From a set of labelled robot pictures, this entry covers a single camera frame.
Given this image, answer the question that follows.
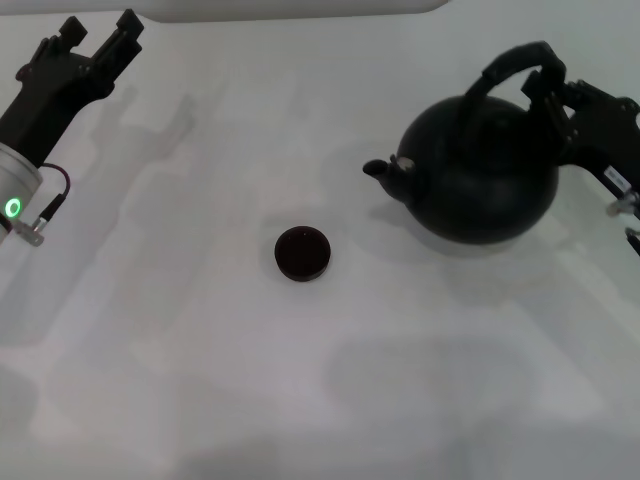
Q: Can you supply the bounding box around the dark brown teacup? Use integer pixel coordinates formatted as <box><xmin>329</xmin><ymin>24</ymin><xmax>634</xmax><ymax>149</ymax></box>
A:
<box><xmin>273</xmin><ymin>225</ymin><xmax>332</xmax><ymax>284</ymax></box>

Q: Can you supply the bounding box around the black round teapot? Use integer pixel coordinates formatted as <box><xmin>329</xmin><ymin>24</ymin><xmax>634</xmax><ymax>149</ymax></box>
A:
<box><xmin>362</xmin><ymin>40</ymin><xmax>570</xmax><ymax>247</ymax></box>

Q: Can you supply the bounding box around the white rounded robot torso panel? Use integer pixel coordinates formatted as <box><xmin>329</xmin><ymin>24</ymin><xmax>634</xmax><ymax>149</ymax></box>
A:
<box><xmin>144</xmin><ymin>0</ymin><xmax>451</xmax><ymax>24</ymax></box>

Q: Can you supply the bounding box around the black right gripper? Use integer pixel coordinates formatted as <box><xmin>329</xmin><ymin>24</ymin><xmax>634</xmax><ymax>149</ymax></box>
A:
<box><xmin>520</xmin><ymin>69</ymin><xmax>640</xmax><ymax>211</ymax></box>

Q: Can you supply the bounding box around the right arm connector cable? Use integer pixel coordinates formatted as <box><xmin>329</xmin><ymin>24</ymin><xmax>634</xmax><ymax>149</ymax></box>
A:
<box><xmin>606</xmin><ymin>191</ymin><xmax>640</xmax><ymax>257</ymax></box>

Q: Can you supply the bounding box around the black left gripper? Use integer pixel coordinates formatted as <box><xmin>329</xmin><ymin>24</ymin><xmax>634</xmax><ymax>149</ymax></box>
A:
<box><xmin>0</xmin><ymin>8</ymin><xmax>147</xmax><ymax>167</ymax></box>

